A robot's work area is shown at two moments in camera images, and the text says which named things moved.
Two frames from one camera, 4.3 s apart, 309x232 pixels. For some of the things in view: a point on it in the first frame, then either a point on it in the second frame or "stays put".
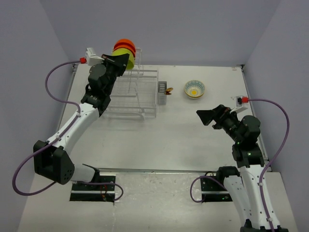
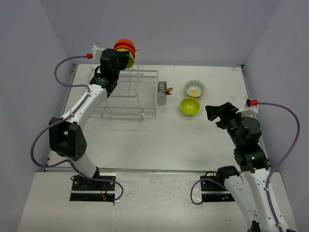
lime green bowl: x=122 y=50 stays put
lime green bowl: x=131 y=60 to x=189 y=106
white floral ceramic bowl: x=194 y=94 stays put
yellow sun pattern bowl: x=194 y=88 stays put
